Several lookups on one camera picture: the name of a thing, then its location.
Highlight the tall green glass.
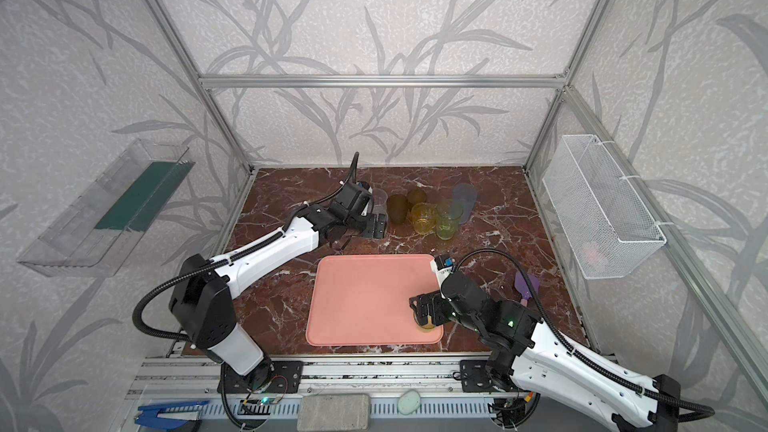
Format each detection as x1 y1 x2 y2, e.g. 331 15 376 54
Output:
435 200 463 241

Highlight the clear plastic wall bin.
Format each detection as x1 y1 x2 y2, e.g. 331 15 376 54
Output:
17 139 195 278

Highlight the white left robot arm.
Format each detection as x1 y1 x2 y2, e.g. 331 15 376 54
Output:
132 178 386 391

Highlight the pale green oval pad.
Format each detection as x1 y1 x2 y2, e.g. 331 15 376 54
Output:
397 390 421 416

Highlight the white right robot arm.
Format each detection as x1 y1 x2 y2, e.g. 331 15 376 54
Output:
409 271 715 431

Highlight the grey foam block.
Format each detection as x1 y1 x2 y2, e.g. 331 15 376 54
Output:
297 394 371 432

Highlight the amber dotted glass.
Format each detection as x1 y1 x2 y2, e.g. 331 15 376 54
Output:
386 194 409 225
406 188 428 211

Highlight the blue frosted plastic cup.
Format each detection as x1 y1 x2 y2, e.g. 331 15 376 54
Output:
452 183 478 224

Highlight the green short glass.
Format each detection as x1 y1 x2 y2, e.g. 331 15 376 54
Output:
413 305 436 330

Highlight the clear faceted glass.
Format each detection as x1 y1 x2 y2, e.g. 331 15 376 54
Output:
371 188 388 215

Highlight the purple plastic scoop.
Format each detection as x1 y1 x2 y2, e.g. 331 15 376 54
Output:
514 271 539 306

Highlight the yellow short glass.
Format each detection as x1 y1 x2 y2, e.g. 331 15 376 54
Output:
410 202 436 236

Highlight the blue hand tool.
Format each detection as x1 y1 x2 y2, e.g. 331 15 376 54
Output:
134 400 209 432

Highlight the white wire wall basket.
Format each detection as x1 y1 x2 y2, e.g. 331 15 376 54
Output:
542 134 667 280

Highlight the pink plastic tray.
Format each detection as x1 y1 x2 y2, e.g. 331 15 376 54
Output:
305 254 443 347

